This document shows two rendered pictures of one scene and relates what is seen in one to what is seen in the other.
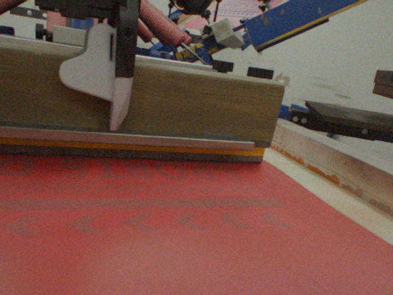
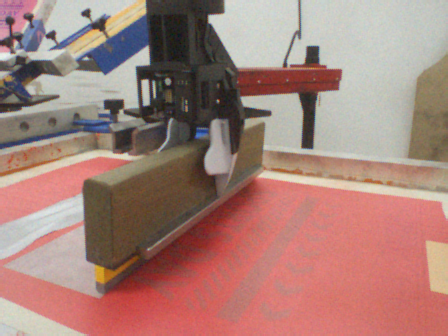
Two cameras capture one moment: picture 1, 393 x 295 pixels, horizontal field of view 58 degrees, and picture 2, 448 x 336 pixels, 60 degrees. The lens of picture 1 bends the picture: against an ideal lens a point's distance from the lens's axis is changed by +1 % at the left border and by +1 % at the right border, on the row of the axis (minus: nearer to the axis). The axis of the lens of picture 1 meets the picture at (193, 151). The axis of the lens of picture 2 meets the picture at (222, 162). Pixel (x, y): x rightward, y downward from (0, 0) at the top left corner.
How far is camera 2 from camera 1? 0.38 m
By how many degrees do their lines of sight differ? 42
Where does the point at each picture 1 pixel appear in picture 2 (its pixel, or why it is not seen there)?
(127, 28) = (240, 118)
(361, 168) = (317, 159)
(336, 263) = (380, 210)
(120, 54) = (233, 137)
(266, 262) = (372, 223)
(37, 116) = (182, 207)
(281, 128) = not seen: hidden behind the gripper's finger
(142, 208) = (297, 232)
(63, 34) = not seen: outside the picture
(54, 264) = (346, 269)
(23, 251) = (327, 274)
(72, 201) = (271, 248)
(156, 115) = not seen: hidden behind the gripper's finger
